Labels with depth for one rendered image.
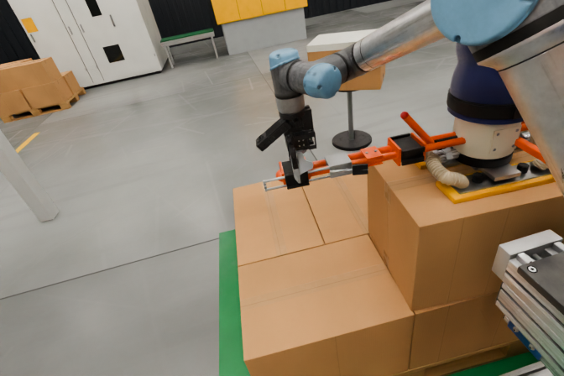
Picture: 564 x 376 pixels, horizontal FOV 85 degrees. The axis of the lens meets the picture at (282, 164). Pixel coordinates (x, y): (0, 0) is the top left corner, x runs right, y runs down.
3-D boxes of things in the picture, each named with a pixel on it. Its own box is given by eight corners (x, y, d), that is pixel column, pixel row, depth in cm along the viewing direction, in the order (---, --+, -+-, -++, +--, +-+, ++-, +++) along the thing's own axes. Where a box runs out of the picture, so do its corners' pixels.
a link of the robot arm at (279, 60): (281, 57, 70) (260, 54, 76) (289, 102, 76) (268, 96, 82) (307, 48, 74) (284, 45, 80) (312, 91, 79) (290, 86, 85)
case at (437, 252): (495, 202, 142) (515, 123, 120) (577, 274, 108) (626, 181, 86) (368, 231, 140) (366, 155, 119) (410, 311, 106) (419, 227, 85)
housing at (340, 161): (346, 163, 99) (345, 151, 97) (352, 174, 93) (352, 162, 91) (325, 167, 99) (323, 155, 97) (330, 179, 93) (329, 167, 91)
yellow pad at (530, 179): (537, 163, 99) (541, 149, 97) (565, 180, 91) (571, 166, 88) (435, 185, 98) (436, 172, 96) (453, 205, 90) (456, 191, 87)
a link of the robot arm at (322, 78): (352, 54, 68) (318, 51, 76) (316, 70, 63) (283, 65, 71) (354, 89, 72) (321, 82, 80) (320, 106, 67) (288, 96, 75)
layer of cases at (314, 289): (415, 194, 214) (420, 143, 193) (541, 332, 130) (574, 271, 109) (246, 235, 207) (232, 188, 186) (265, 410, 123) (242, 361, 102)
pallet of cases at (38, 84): (86, 92, 679) (64, 50, 631) (69, 108, 593) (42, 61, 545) (28, 105, 667) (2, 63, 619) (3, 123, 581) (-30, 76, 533)
